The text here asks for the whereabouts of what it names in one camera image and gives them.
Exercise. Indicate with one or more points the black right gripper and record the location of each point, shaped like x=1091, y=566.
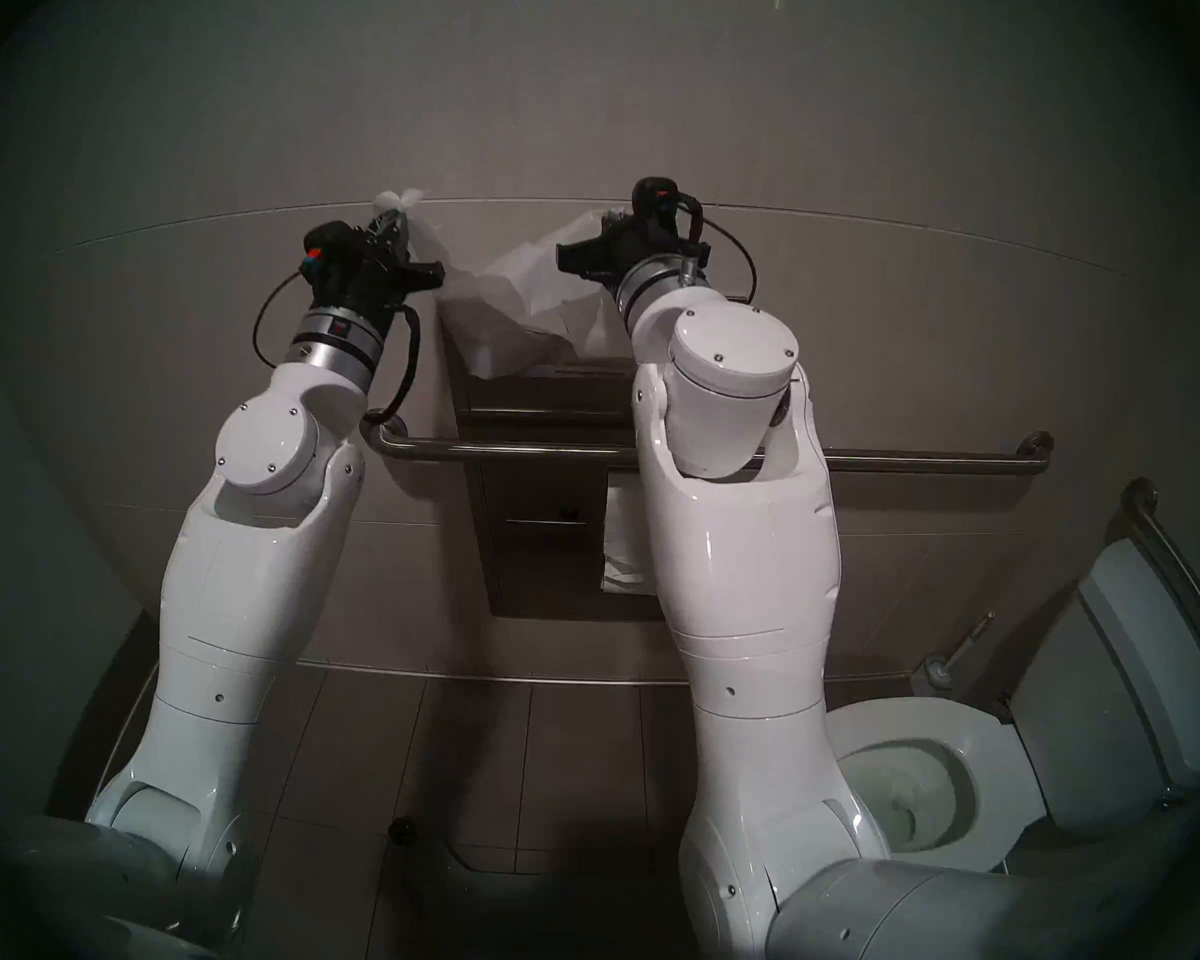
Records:
x=640, y=243

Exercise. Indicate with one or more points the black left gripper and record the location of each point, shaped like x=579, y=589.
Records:
x=380, y=273

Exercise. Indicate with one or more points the white paper toilet seat cover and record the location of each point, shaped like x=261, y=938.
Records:
x=520, y=298

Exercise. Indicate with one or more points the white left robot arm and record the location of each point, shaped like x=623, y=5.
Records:
x=250, y=568

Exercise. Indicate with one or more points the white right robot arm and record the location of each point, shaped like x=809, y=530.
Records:
x=750, y=588

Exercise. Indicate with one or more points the white toilet paper roll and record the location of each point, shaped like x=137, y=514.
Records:
x=620, y=543

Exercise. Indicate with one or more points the white toilet brush with holder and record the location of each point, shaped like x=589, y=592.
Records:
x=935, y=673

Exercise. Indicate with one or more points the white toilet with tank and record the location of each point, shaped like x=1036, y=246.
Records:
x=1130, y=708

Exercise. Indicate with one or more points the stainless steel recessed dispenser unit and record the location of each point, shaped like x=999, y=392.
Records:
x=550, y=528

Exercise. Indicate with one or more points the long steel grab bar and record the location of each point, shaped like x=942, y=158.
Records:
x=910, y=458

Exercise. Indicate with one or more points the black star knob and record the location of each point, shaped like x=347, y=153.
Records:
x=400, y=830

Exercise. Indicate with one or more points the short steel grab bar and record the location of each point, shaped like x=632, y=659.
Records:
x=1175, y=568

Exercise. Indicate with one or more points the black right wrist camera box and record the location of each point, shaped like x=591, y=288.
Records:
x=655, y=196

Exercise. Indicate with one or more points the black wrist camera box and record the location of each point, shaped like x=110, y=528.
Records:
x=320, y=253
x=655, y=196

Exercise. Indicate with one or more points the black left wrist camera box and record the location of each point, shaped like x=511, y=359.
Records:
x=320, y=253

